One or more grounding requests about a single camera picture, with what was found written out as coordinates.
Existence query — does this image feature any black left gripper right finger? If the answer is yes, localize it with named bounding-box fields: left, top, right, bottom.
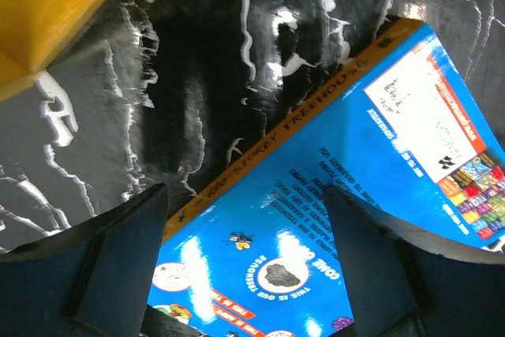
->
left=324, top=186, right=504, bottom=336

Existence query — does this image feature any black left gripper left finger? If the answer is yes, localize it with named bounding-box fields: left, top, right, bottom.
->
left=1, top=184, right=169, bottom=336

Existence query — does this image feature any orange 130-storey treehouse book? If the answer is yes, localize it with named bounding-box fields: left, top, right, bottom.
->
left=148, top=18, right=504, bottom=336

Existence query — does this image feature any yellow two-compartment shelf box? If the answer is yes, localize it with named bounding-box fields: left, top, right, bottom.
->
left=1, top=0, right=105, bottom=99

